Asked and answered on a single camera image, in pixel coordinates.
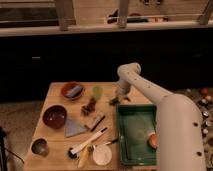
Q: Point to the dark purple bowl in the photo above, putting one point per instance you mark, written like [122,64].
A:
[55,116]

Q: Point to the beige block with black stripe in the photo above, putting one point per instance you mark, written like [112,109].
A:
[94,121]

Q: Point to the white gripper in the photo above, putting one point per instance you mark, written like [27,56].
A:
[123,88]

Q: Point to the orange bowl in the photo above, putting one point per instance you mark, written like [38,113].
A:
[69,85]

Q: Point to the green plastic tray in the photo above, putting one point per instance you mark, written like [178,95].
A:
[135,123]

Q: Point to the white round dish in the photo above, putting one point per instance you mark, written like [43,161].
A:
[102,155]

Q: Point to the brown pinecone toy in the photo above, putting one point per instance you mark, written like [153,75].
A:
[89,108]

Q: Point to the grey sponge in bowl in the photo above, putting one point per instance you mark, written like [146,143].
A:
[74,91]

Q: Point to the orange round toy food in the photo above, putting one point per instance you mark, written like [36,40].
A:
[152,140]

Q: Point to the yellow banana toy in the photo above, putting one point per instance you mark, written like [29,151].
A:
[83,157]

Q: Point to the small metal cup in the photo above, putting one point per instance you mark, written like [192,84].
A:
[40,147]

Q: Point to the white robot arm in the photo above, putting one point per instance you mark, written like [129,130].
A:
[178,122]

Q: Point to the grey triangular cloth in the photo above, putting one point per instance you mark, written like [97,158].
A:
[73,128]

